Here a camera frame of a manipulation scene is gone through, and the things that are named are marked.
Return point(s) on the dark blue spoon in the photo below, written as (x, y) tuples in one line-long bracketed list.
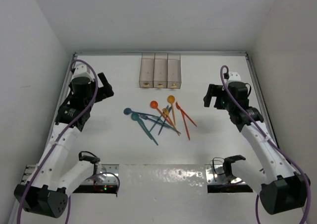
[(128, 111)]

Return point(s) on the yellow-orange spoon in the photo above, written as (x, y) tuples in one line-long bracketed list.
[(171, 100)]

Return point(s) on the left clear container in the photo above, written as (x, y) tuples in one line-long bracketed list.
[(146, 77)]

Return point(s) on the red-orange fork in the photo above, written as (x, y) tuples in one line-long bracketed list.
[(184, 113)]

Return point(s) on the blue fork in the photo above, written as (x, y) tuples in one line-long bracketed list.
[(160, 122)]

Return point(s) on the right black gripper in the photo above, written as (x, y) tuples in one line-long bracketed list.
[(215, 90)]

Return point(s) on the clear container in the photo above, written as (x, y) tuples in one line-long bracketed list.
[(146, 77), (174, 71), (160, 70)]

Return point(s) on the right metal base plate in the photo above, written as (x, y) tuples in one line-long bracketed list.
[(215, 176)]

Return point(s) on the red-orange knife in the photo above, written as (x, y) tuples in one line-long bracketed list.
[(186, 128)]

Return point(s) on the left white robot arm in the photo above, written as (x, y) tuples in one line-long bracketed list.
[(47, 190)]

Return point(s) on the teal fork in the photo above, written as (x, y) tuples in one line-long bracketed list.
[(147, 131)]

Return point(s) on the red-orange spoon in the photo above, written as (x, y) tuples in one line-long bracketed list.
[(154, 105)]

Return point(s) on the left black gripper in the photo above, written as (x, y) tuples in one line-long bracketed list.
[(104, 91)]

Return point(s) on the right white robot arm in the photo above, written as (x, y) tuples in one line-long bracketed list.
[(280, 187)]

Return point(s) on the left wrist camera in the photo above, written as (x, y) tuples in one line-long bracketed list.
[(82, 70)]

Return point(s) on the middle clear container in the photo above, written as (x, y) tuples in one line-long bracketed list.
[(160, 70)]

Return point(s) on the right clear container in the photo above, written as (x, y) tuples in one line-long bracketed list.
[(174, 71)]

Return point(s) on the teal spoon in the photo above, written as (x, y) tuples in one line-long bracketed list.
[(135, 117)]

